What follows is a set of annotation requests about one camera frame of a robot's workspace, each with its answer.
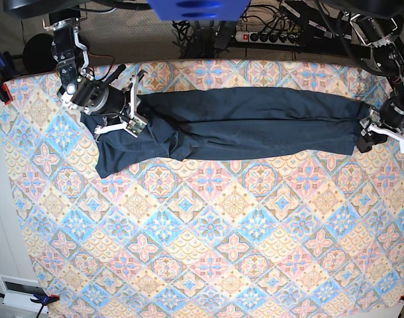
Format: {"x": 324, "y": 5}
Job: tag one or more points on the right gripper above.
{"x": 118, "y": 108}

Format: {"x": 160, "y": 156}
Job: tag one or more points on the white wall outlet box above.
{"x": 19, "y": 285}

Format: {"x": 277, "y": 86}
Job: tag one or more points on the dark navy t-shirt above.
{"x": 240, "y": 123}

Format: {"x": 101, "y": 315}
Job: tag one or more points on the black round stool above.
{"x": 37, "y": 54}

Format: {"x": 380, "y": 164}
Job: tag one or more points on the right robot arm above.
{"x": 80, "y": 90}

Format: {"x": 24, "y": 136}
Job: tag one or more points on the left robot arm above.
{"x": 378, "y": 25}

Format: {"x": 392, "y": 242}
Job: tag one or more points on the white power strip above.
{"x": 275, "y": 37}

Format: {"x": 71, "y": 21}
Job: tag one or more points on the patterned tile tablecloth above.
{"x": 309, "y": 235}

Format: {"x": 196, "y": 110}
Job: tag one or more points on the blue clamp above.
{"x": 6, "y": 73}
{"x": 39, "y": 299}

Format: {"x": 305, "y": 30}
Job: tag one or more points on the blue clamp lower left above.
{"x": 39, "y": 299}

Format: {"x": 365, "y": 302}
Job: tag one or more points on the blue clamp upper left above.
{"x": 6, "y": 73}

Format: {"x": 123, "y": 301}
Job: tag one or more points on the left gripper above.
{"x": 381, "y": 124}

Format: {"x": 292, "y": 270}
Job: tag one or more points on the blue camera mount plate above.
{"x": 194, "y": 10}

